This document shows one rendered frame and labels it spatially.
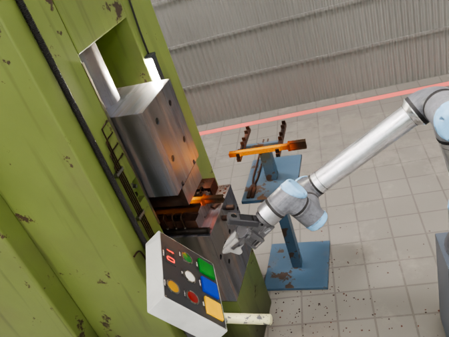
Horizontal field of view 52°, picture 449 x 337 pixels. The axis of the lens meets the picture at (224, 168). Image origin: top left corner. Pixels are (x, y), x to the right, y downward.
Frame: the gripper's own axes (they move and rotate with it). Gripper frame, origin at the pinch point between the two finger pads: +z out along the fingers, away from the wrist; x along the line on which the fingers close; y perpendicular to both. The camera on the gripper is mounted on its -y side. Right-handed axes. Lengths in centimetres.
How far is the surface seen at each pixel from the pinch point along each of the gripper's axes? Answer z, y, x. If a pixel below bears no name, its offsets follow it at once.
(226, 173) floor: 47, 96, 222
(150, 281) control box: 16.5, -21.7, -15.2
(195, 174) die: 0.1, -6.9, 48.9
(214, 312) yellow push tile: 10.1, 0.3, -22.6
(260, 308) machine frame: 43, 80, 48
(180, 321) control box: 16.0, -10.3, -27.1
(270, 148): -27, 24, 70
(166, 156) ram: -4.5, -29.2, 33.6
